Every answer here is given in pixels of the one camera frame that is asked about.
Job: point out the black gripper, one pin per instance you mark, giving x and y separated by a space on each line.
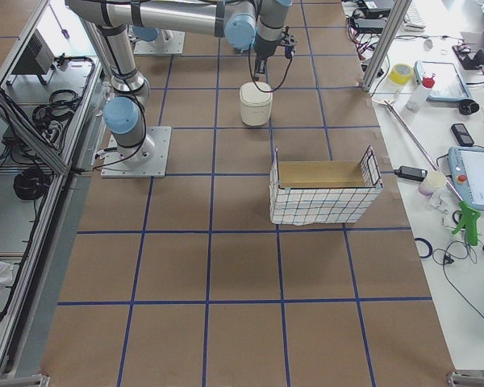
263 52

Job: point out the white trash can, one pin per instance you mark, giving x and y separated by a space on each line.
255 103

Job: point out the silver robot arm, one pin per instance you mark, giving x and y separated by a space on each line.
255 27

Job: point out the grid-patterned storage box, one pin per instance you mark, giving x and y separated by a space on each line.
307 192

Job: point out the yellow tape roll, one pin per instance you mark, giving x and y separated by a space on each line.
401 74

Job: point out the red capped bottle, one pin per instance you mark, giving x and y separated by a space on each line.
419 97

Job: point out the black power adapter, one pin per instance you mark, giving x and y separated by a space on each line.
410 173

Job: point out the blue teach pendant far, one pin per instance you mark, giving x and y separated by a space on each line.
450 85

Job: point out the blue teach pendant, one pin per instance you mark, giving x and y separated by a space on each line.
466 165
450 85

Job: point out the white paper cup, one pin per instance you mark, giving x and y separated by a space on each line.
433 181

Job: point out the blue teach pendant near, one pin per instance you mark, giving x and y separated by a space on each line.
466 165

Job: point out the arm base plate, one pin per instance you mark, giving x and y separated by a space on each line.
157 42
149 161

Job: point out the aluminium frame post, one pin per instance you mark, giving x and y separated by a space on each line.
393 23

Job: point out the green handled reacher tool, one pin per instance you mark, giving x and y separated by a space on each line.
469 216

